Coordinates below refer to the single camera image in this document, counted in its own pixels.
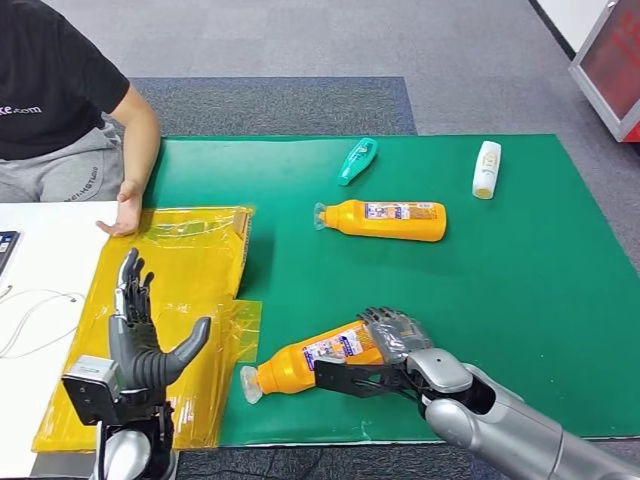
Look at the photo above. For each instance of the person's left hand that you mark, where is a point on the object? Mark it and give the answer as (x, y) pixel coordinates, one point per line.
(127, 212)

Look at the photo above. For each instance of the yellow plastic film sheet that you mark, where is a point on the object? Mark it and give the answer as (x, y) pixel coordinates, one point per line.
(190, 265)

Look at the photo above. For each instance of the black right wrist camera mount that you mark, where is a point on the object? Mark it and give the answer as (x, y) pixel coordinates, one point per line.
(345, 378)

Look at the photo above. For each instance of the red display stand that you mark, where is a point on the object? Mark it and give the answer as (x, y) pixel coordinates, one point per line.
(612, 66)

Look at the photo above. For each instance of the black phone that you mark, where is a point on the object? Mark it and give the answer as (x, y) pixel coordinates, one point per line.
(6, 246)

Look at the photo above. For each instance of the person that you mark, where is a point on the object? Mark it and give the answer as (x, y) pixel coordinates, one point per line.
(50, 79)

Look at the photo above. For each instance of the white bottle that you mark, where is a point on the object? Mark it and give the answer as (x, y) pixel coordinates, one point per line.
(486, 169)

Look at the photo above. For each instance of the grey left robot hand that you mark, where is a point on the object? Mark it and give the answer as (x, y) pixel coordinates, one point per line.
(137, 351)

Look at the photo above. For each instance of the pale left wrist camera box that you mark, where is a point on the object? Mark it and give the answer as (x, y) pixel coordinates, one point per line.
(92, 387)

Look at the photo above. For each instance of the teal green bottle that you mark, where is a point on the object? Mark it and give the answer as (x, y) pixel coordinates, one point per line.
(358, 160)

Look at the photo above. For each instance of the green table mat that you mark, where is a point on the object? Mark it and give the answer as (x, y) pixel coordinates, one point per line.
(500, 278)

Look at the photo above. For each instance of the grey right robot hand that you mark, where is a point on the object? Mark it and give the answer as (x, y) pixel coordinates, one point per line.
(397, 334)

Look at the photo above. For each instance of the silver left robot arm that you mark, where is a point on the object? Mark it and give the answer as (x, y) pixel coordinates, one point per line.
(127, 454)

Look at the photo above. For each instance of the person's left forearm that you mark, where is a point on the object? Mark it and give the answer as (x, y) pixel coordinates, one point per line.
(140, 152)

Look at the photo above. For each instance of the orange bottle with clear cap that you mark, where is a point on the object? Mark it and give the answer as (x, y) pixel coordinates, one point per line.
(290, 368)
(390, 222)

